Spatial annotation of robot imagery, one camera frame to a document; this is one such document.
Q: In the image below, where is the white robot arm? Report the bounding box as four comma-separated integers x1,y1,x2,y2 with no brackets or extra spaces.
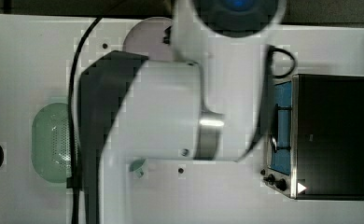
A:
74,0,287,224

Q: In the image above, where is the black toaster oven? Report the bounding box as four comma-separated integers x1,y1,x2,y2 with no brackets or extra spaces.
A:
260,74,364,201

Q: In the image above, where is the green mug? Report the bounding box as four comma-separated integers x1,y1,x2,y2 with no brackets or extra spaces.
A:
129,159,147,179

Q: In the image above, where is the purple round plate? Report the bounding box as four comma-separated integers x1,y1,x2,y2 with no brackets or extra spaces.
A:
122,17,175,62

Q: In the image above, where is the green perforated oval basket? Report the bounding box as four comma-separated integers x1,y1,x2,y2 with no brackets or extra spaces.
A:
31,103,71,184

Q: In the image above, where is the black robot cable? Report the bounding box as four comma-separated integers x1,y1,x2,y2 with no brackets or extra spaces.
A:
66,16,105,224

